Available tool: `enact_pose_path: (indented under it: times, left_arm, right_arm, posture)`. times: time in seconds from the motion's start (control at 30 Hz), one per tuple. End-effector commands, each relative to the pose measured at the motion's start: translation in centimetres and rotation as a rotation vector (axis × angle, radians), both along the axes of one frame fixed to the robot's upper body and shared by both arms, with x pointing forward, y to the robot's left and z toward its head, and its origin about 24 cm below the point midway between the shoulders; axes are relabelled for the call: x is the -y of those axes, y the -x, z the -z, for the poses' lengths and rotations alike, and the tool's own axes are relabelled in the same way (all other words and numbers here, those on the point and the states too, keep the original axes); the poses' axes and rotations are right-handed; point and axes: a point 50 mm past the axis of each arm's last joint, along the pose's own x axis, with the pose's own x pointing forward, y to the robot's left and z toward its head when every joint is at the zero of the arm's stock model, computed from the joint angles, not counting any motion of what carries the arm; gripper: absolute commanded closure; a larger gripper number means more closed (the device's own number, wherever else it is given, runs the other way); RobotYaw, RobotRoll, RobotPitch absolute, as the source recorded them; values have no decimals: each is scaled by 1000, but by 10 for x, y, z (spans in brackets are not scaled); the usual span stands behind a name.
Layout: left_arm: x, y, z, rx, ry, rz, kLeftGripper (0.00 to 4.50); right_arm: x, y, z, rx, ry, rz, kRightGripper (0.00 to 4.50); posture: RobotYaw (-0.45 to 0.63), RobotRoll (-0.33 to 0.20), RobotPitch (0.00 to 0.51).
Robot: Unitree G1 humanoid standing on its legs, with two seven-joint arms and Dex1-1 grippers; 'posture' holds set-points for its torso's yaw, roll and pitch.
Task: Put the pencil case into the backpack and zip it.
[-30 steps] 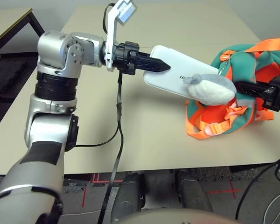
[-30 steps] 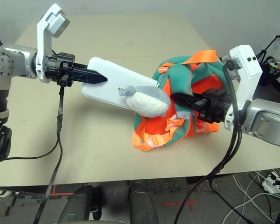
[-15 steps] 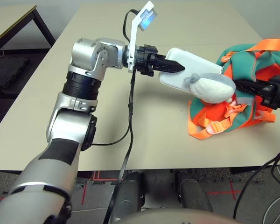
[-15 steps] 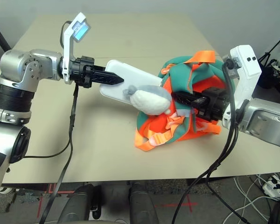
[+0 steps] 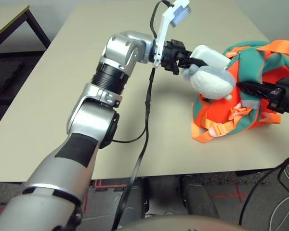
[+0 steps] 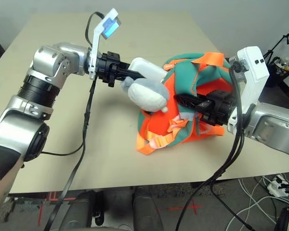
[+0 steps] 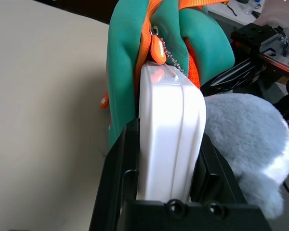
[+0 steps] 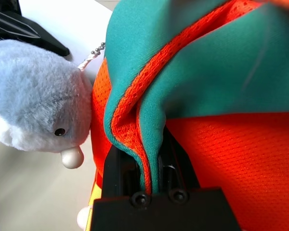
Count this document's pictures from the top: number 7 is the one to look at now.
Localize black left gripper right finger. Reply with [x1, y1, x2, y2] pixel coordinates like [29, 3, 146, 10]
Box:
[190, 134, 247, 205]

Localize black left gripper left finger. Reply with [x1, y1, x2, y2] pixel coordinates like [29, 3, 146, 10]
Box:
[88, 117, 142, 231]

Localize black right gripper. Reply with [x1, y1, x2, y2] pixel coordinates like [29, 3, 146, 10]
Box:
[211, 22, 289, 90]

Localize grey white plush toy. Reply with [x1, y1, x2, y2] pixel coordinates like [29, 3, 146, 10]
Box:
[202, 93, 289, 220]

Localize green orange backpack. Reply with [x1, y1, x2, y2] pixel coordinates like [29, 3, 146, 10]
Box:
[99, 0, 236, 157]

